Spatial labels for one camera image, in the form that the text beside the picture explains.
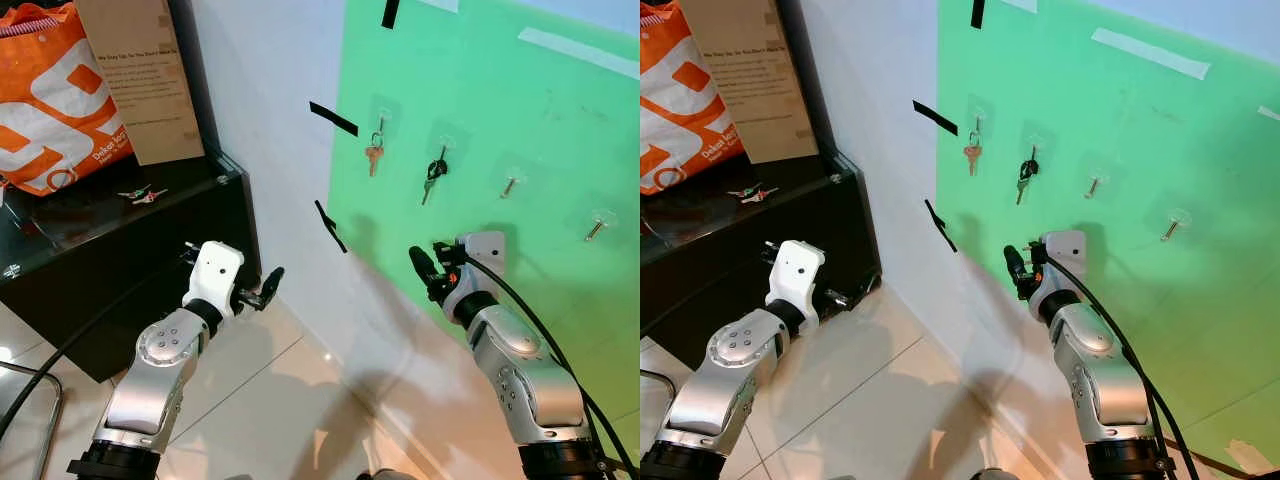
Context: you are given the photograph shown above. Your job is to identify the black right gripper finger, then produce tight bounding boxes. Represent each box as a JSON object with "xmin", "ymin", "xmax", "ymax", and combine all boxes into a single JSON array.
[
  {"xmin": 409, "ymin": 244, "xmax": 444, "ymax": 294},
  {"xmin": 1003, "ymin": 243, "xmax": 1034, "ymax": 294}
]

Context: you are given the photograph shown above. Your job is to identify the black cabinet with glass top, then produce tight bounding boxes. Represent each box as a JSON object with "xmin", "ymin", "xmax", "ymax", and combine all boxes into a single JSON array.
[
  {"xmin": 0, "ymin": 150, "xmax": 264, "ymax": 384},
  {"xmin": 640, "ymin": 150, "xmax": 884, "ymax": 343}
]

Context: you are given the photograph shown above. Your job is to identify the thin crossed black tape strip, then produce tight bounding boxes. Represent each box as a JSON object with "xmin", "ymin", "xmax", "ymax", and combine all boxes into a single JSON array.
[
  {"xmin": 313, "ymin": 199, "xmax": 349, "ymax": 254},
  {"xmin": 924, "ymin": 198, "xmax": 959, "ymax": 254}
]

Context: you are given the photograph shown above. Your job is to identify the key with black head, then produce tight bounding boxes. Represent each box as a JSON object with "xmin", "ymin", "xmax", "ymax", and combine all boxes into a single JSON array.
[
  {"xmin": 420, "ymin": 146, "xmax": 450, "ymax": 207},
  {"xmin": 1016, "ymin": 146, "xmax": 1042, "ymax": 207}
]

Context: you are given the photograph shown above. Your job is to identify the orange and white shopping bag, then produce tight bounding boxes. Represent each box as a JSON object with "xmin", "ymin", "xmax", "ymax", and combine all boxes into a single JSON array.
[
  {"xmin": 640, "ymin": 0, "xmax": 747, "ymax": 197},
  {"xmin": 0, "ymin": 0, "xmax": 137, "ymax": 197}
]

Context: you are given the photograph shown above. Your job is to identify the wide black tape strip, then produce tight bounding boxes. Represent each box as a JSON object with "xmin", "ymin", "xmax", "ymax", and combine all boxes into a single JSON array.
[
  {"xmin": 308, "ymin": 100, "xmax": 360, "ymax": 138},
  {"xmin": 911, "ymin": 99, "xmax": 960, "ymax": 137}
]

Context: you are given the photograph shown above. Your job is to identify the brown cardboard box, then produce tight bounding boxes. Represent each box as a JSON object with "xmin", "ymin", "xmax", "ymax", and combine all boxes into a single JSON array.
[
  {"xmin": 680, "ymin": 0, "xmax": 820, "ymax": 165},
  {"xmin": 75, "ymin": 0, "xmax": 207, "ymax": 167}
]

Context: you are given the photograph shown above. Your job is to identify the long white tape strip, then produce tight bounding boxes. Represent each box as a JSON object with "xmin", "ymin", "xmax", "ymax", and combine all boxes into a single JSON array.
[
  {"xmin": 1089, "ymin": 26, "xmax": 1213, "ymax": 82},
  {"xmin": 517, "ymin": 26, "xmax": 641, "ymax": 81}
]

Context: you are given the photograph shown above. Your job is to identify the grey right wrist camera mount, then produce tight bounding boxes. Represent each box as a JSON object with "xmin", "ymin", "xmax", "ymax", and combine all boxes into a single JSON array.
[
  {"xmin": 1030, "ymin": 230, "xmax": 1088, "ymax": 301},
  {"xmin": 447, "ymin": 231, "xmax": 507, "ymax": 301}
]

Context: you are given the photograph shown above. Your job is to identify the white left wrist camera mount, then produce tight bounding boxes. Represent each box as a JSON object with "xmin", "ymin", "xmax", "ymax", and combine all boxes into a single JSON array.
[
  {"xmin": 766, "ymin": 239, "xmax": 828, "ymax": 327},
  {"xmin": 182, "ymin": 240, "xmax": 246, "ymax": 320}
]

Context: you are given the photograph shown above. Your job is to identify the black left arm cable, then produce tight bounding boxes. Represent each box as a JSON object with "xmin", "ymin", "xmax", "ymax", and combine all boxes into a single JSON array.
[{"xmin": 0, "ymin": 262, "xmax": 189, "ymax": 441}]

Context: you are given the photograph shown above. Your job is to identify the green paper wall sheet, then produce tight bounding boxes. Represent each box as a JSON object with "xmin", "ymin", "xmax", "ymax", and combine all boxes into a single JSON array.
[
  {"xmin": 934, "ymin": 0, "xmax": 1280, "ymax": 476},
  {"xmin": 326, "ymin": 0, "xmax": 641, "ymax": 421}
]

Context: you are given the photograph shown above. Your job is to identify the metal tube frame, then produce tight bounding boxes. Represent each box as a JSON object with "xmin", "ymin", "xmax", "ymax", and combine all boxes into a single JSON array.
[
  {"xmin": 0, "ymin": 361, "xmax": 64, "ymax": 480},
  {"xmin": 640, "ymin": 367, "xmax": 682, "ymax": 403}
]

